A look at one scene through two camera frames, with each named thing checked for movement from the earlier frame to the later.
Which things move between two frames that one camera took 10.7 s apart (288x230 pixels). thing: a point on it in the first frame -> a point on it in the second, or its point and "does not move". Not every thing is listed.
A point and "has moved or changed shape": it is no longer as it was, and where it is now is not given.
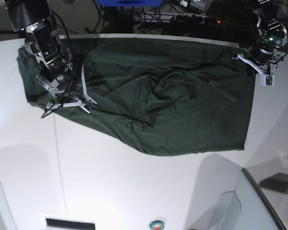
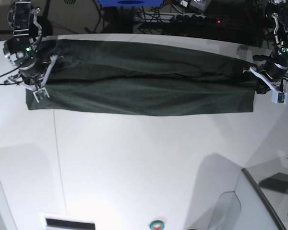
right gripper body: [263, 54] -> [271, 74]
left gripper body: [71, 85] -> [33, 73]
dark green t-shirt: [163, 96] has moved or changed shape
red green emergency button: [157, 225] does not move
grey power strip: [196, 18] does not move
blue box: [130, 3] does not move
